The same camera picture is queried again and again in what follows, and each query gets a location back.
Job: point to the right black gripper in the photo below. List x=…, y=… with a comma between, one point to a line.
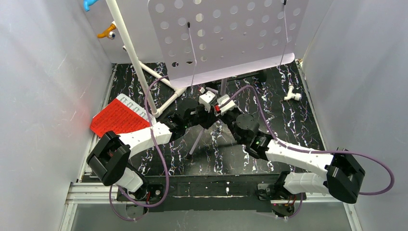
x=225, y=116

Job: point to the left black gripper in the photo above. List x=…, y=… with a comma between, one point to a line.
x=206, y=118

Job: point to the red sheet music book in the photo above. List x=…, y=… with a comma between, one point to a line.
x=122, y=115

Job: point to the lilac perforated music stand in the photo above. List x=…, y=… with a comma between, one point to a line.
x=208, y=40

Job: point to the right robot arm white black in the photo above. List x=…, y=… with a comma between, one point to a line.
x=339, y=175

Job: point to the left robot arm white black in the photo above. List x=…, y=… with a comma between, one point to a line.
x=123, y=134

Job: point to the white pipe tee fitting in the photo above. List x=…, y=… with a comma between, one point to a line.
x=291, y=95

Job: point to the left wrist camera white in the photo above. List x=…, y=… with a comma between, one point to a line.
x=206, y=99

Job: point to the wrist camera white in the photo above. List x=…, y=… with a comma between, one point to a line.
x=206, y=99
x=224, y=104

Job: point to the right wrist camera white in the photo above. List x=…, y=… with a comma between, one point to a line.
x=224, y=104

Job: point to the white PVC pipe frame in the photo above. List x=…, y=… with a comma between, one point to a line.
x=138, y=66

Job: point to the orange wall hook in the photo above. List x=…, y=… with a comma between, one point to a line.
x=109, y=32

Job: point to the blue wall hook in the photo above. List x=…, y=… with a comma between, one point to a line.
x=88, y=3

